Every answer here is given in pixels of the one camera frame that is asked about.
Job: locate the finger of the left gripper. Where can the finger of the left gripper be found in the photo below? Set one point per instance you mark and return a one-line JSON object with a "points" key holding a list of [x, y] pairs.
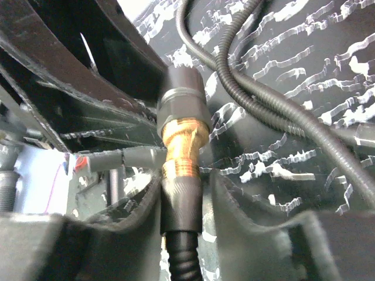
{"points": [[87, 49]]}

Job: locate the black faucet fitting brass ends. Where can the black faucet fitting brass ends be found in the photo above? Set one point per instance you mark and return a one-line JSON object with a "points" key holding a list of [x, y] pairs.
{"points": [[183, 123]]}

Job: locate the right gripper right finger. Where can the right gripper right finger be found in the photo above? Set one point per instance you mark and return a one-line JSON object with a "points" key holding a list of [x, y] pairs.
{"points": [[257, 242]]}

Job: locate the black marble pattern mat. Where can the black marble pattern mat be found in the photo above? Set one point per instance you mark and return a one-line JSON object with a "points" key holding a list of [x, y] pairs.
{"points": [[290, 89]]}

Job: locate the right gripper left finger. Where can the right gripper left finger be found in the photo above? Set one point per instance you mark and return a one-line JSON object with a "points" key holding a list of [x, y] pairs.
{"points": [[121, 242]]}

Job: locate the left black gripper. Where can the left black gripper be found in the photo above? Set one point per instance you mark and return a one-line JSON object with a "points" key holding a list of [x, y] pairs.
{"points": [[36, 180]]}

